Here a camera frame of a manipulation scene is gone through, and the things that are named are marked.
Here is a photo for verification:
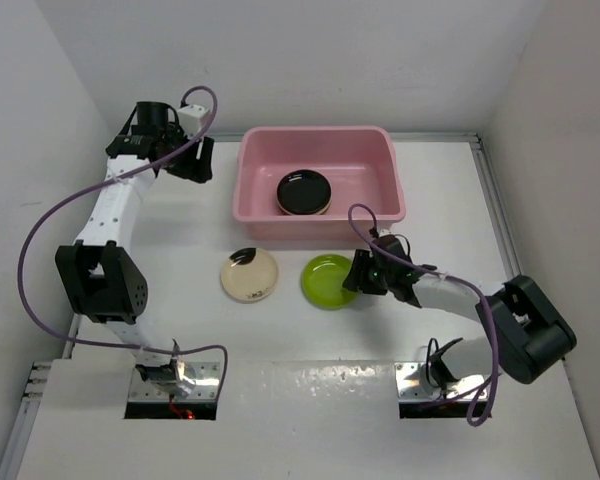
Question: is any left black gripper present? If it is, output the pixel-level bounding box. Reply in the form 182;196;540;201
159;124;212;183

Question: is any green plate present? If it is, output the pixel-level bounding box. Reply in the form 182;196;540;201
300;254;357;310

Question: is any cream plate with black brushstroke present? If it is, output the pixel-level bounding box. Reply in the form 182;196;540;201
220;247;279;303

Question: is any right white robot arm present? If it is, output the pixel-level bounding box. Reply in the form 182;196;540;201
343;235;577;389

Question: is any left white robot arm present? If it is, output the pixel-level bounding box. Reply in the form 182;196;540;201
55;101;214;399

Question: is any pink plastic bin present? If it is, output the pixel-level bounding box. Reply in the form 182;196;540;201
232;126;406;242

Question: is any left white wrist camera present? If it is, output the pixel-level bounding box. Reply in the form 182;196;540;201
177;104;209;136

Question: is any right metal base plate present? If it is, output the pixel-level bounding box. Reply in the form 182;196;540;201
394;362;486;405

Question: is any metal base plate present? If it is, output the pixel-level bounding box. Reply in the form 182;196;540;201
394;362;486;405
127;362;220;403

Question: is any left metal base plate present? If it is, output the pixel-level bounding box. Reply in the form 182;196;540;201
127;362;220;403

